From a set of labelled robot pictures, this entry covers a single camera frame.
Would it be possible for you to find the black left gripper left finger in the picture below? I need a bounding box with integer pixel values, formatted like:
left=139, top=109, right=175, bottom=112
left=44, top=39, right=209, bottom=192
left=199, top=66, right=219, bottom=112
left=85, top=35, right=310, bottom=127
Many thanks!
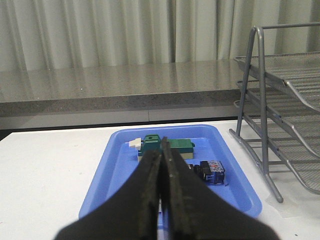
left=55, top=150, right=161, bottom=240

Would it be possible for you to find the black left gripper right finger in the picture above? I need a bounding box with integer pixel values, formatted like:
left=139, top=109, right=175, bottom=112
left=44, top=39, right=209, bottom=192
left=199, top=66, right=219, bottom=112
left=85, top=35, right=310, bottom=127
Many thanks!
left=160, top=137, right=279, bottom=240

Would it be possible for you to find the red emergency stop push button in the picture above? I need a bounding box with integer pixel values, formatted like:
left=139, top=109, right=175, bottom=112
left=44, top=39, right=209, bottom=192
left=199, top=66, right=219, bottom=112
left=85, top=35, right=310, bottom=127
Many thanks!
left=187, top=160, right=225, bottom=185

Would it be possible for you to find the mesh rack tray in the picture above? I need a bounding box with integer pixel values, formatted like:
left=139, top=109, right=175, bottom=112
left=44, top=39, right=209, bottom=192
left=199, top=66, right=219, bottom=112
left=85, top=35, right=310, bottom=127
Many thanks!
left=229, top=100, right=320, bottom=203
left=239, top=80, right=320, bottom=162
left=249, top=51, right=320, bottom=112

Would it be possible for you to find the blue plastic tray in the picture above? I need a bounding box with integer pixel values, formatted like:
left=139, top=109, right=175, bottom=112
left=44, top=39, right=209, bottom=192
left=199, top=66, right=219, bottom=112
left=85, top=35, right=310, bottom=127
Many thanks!
left=78, top=124, right=262, bottom=219

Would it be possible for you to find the grey stone counter ledge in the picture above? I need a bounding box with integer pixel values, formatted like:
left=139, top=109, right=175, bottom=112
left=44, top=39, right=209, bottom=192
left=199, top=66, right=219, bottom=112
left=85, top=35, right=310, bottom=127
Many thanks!
left=0, top=60, right=243, bottom=117

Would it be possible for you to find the grey metal rack frame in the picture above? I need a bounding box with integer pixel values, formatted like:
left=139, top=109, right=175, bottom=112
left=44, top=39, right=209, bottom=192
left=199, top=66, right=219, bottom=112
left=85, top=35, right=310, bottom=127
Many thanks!
left=229, top=21, right=320, bottom=204

